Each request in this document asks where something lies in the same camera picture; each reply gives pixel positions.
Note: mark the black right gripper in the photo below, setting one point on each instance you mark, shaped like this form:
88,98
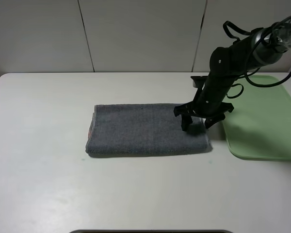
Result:
212,114

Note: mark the grey towel with orange patches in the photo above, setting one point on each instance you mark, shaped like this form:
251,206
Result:
143,130

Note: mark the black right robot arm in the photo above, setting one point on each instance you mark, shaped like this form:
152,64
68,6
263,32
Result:
250,51

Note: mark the light green plastic tray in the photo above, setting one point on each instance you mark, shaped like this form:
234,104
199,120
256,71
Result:
259,127

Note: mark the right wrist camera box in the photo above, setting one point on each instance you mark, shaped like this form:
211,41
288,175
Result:
198,81

